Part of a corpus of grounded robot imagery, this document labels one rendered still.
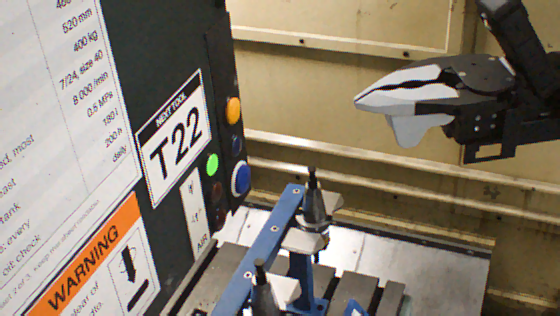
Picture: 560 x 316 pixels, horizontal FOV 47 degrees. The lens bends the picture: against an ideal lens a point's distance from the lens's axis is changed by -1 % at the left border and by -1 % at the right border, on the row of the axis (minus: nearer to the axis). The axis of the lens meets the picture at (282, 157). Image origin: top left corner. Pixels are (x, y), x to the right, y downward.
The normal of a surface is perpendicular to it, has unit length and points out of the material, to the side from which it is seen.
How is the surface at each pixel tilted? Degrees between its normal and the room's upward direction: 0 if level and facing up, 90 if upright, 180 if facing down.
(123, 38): 90
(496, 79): 1
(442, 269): 24
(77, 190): 90
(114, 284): 90
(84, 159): 90
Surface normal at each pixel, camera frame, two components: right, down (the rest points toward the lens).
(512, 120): 0.14, 0.58
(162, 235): 0.93, 0.18
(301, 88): -0.36, 0.58
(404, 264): -0.21, -0.50
